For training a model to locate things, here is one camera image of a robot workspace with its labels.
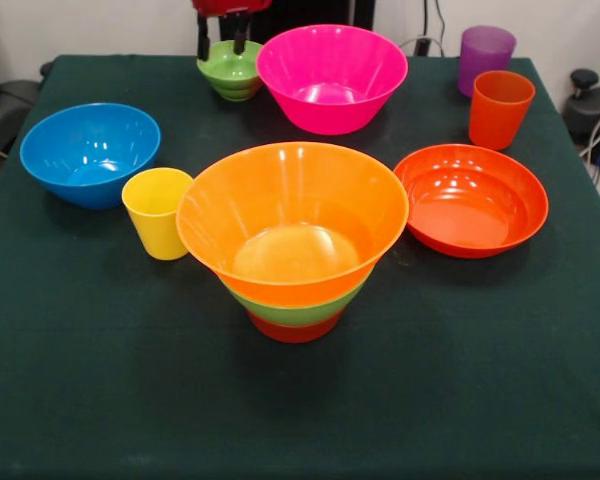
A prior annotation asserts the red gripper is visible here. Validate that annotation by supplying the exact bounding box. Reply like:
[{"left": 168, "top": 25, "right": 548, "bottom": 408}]
[{"left": 191, "top": 0, "right": 273, "bottom": 61}]

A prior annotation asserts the small green ribbed bowl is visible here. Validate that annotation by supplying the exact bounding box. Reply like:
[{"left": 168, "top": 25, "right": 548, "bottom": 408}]
[{"left": 196, "top": 39, "right": 264, "bottom": 103}]

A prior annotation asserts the large yellow-orange bowl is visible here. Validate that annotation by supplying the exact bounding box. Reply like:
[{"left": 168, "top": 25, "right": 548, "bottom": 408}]
[{"left": 175, "top": 141, "right": 411, "bottom": 309}]

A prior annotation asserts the large green bowl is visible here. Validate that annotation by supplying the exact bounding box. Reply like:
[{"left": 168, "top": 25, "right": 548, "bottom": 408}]
[{"left": 219, "top": 277, "right": 369, "bottom": 327}]

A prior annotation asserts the wide shallow orange bowl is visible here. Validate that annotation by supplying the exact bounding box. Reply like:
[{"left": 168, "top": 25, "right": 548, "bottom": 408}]
[{"left": 393, "top": 143, "right": 550, "bottom": 260}]

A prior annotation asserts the small orange bowl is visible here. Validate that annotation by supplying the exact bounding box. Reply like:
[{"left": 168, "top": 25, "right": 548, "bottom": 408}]
[{"left": 247, "top": 309, "right": 345, "bottom": 344}]

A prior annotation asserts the large pink bowl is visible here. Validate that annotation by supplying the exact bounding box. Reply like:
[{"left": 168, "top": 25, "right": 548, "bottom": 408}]
[{"left": 255, "top": 23, "right": 410, "bottom": 137}]

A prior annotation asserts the blue bowl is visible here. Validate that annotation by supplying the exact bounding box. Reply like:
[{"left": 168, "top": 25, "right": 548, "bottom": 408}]
[{"left": 19, "top": 103, "right": 162, "bottom": 211}]

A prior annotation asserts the yellow cup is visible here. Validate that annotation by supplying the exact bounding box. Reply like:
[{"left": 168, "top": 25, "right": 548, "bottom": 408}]
[{"left": 121, "top": 167, "right": 195, "bottom": 262}]

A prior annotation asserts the dark grey chair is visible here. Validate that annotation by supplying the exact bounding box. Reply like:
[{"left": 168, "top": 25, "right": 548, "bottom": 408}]
[{"left": 0, "top": 78, "right": 42, "bottom": 156}]

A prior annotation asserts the purple cup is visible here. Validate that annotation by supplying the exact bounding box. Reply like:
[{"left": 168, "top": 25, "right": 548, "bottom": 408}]
[{"left": 456, "top": 26, "right": 518, "bottom": 98}]

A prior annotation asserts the orange cup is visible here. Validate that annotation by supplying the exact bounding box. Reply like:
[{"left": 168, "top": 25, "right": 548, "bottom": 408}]
[{"left": 468, "top": 70, "right": 537, "bottom": 152}]

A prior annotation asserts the black clamp knob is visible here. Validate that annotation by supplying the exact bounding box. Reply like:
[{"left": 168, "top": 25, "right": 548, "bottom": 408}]
[{"left": 569, "top": 68, "right": 600, "bottom": 101}]

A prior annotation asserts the black rounded base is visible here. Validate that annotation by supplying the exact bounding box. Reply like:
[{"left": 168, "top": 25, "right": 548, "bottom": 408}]
[{"left": 562, "top": 84, "right": 600, "bottom": 166}]

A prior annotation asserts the dark green tablecloth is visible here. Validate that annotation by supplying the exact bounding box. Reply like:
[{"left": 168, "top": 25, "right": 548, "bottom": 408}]
[{"left": 0, "top": 53, "right": 600, "bottom": 480}]

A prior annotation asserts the black hanging cable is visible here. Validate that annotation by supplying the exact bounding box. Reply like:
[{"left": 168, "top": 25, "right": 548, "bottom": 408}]
[{"left": 432, "top": 0, "right": 449, "bottom": 57}]

